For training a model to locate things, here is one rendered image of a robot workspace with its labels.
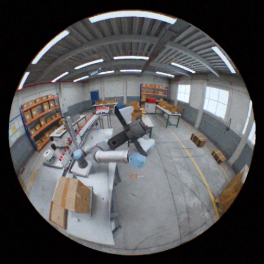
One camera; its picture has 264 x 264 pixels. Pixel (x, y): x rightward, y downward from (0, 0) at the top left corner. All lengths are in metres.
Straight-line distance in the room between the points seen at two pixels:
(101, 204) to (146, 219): 1.04
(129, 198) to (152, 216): 0.61
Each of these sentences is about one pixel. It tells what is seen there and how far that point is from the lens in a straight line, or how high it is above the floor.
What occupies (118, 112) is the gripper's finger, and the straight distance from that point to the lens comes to 0.21.
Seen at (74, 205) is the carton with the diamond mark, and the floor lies 1.12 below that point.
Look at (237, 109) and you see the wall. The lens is 4.48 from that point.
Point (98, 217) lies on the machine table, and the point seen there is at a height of 0.83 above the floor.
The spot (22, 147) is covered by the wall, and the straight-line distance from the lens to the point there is 5.55.
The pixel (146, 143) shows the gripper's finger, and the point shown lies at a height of 1.55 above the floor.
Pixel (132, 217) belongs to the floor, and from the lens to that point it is 1.70.
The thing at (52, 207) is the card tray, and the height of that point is 0.83.
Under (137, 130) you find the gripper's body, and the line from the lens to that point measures 0.27.
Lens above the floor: 1.69
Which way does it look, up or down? 30 degrees down
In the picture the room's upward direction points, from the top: straight up
